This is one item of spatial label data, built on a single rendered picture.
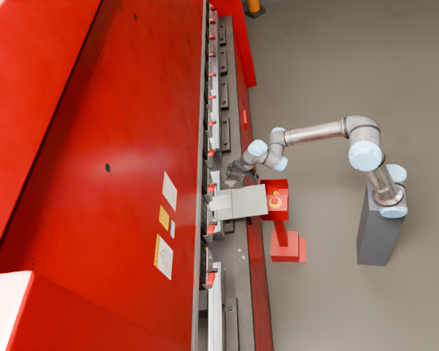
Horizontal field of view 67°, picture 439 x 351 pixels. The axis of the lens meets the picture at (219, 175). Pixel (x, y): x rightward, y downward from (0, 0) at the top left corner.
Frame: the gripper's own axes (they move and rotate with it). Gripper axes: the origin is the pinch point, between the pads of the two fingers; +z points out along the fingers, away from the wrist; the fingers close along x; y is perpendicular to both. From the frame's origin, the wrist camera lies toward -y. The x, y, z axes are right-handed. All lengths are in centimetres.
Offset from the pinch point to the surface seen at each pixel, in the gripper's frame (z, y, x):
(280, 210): 6.7, -33.5, 1.1
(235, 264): 12.1, -11.3, 37.0
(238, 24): 29, -1, -206
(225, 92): 18, 6, -91
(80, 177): -81, 59, 68
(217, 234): 12.0, 0.2, 23.6
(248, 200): -2.4, -9.0, 7.8
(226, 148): 15.6, 0.5, -37.2
